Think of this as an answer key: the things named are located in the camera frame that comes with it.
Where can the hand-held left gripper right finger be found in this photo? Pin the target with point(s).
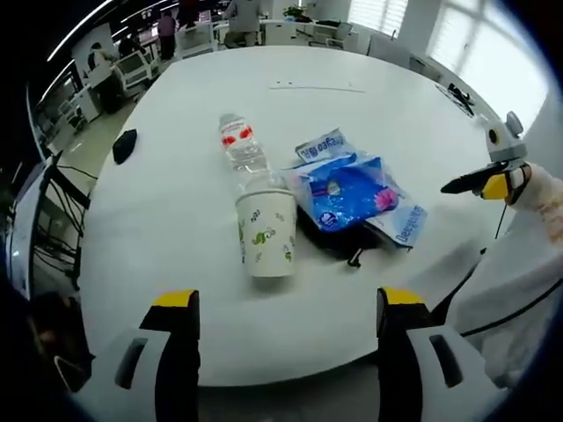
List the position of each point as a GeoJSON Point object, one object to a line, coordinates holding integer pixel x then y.
{"type": "Point", "coordinates": [396, 378]}

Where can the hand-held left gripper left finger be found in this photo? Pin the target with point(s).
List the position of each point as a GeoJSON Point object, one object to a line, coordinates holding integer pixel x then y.
{"type": "Point", "coordinates": [176, 378]}

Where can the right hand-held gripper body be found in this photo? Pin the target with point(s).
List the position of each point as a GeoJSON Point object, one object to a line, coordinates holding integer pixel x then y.
{"type": "Point", "coordinates": [506, 143]}

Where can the blue and white wrapper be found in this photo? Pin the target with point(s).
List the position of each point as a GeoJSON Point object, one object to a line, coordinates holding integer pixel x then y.
{"type": "Point", "coordinates": [407, 226]}

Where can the blue tissue packet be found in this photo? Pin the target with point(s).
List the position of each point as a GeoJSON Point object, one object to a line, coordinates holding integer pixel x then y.
{"type": "Point", "coordinates": [343, 189]}

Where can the black pouch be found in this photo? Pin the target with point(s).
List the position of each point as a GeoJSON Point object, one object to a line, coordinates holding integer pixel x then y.
{"type": "Point", "coordinates": [334, 244]}

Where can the paper cup with green print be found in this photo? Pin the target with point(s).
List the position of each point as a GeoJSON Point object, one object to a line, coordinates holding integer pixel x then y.
{"type": "Point", "coordinates": [266, 233]}

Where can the clear plastic water bottle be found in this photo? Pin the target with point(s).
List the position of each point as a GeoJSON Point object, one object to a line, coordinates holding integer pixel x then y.
{"type": "Point", "coordinates": [242, 149]}

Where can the small black case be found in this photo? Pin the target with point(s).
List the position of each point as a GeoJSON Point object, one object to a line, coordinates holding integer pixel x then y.
{"type": "Point", "coordinates": [124, 146]}

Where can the black device on table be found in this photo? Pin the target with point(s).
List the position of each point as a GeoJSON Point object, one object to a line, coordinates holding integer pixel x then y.
{"type": "Point", "coordinates": [461, 97]}

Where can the white table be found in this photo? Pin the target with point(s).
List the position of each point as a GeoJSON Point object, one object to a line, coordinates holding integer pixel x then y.
{"type": "Point", "coordinates": [343, 105]}

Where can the green potted plant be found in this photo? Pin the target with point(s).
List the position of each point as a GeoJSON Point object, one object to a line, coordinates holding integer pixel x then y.
{"type": "Point", "coordinates": [294, 12]}

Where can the white office chair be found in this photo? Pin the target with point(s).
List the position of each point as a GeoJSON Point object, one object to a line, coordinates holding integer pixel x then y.
{"type": "Point", "coordinates": [134, 70]}

